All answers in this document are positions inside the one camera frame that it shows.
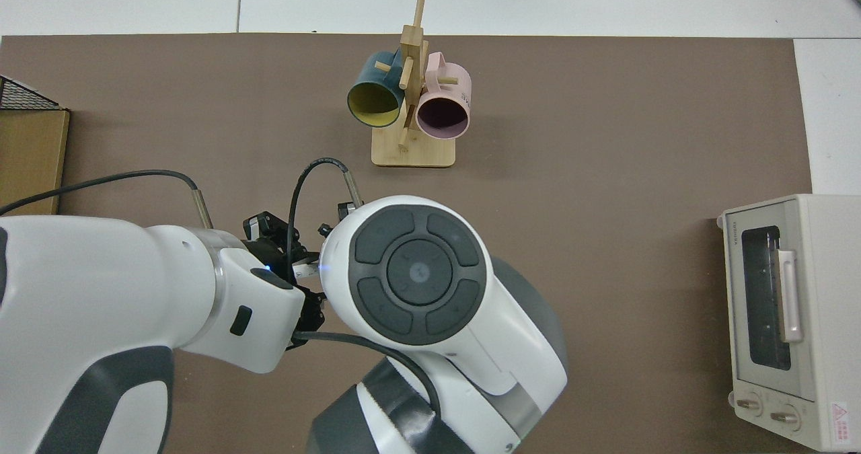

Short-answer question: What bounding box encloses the brown table cloth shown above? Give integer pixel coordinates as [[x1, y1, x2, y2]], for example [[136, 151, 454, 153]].
[[0, 34, 813, 454]]

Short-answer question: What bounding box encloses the pink mug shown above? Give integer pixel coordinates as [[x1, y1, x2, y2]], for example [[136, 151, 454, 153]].
[[415, 52, 472, 140]]

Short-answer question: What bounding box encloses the teal mug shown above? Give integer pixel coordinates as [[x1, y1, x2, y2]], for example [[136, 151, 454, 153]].
[[347, 49, 406, 128]]

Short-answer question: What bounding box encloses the pale toaster oven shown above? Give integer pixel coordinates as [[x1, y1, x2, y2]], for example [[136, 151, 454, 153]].
[[716, 194, 861, 452]]

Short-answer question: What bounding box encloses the wire basket with wooden floor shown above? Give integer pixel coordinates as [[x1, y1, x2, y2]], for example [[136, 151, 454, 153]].
[[0, 75, 71, 216]]

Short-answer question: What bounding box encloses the wooden cup stand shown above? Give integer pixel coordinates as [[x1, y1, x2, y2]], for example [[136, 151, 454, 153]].
[[371, 0, 459, 168]]

